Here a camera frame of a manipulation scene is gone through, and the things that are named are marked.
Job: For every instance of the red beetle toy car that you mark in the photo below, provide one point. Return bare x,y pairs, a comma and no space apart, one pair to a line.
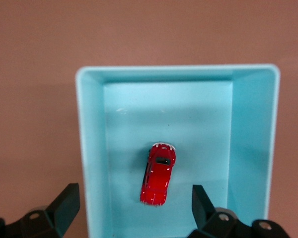
159,178

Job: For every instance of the blue plastic box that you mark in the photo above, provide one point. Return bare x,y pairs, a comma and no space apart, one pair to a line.
169,111

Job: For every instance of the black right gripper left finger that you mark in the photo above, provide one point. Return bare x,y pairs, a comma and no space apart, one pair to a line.
62,210

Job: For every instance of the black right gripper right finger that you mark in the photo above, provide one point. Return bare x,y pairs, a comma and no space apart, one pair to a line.
203,210

